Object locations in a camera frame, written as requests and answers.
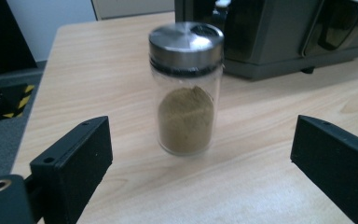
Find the black stand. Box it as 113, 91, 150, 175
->
0, 0, 38, 77

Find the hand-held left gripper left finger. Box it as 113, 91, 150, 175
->
29, 116, 114, 224

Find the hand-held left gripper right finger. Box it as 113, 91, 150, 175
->
290, 115, 358, 224

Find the black and yellow striped base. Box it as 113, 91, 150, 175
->
0, 77, 36, 125

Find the grey spice rack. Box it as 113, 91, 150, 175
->
173, 0, 358, 82

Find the glass spice jar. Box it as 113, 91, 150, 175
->
148, 21, 226, 157

